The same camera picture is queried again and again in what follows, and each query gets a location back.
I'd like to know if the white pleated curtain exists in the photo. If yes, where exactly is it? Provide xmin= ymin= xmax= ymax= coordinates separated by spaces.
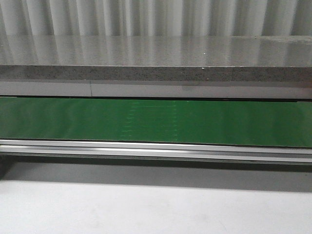
xmin=0 ymin=0 xmax=312 ymax=36

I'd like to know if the grey stone countertop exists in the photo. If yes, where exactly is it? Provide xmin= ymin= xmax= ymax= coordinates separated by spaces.
xmin=0 ymin=35 xmax=312 ymax=82

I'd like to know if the green conveyor belt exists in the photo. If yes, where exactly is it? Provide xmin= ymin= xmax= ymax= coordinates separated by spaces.
xmin=0 ymin=97 xmax=312 ymax=148

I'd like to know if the aluminium conveyor front rail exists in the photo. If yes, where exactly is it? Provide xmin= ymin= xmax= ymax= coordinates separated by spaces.
xmin=0 ymin=139 xmax=312 ymax=165

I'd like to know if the white conveyor back rail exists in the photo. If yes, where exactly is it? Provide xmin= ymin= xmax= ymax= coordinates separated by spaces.
xmin=0 ymin=80 xmax=312 ymax=99

